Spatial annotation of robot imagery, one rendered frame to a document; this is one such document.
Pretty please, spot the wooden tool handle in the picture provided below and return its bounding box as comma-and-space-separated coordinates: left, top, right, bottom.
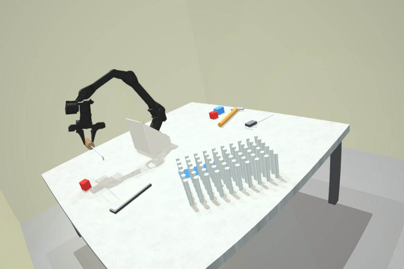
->
85, 138, 104, 160

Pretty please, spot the blue block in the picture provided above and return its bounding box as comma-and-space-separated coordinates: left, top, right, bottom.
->
214, 106, 225, 115

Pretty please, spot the red cube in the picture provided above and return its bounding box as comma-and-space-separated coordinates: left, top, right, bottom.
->
79, 179, 92, 191
209, 111, 218, 120

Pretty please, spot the orange-handled hammer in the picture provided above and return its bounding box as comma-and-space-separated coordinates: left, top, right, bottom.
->
218, 107, 244, 127

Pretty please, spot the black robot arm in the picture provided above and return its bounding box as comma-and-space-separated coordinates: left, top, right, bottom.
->
65, 69, 167, 131

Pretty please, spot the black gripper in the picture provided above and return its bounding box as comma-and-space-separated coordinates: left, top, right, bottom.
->
68, 112, 105, 145

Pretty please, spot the blue flat strip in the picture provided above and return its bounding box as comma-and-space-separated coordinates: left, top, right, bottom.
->
184, 166, 198, 178

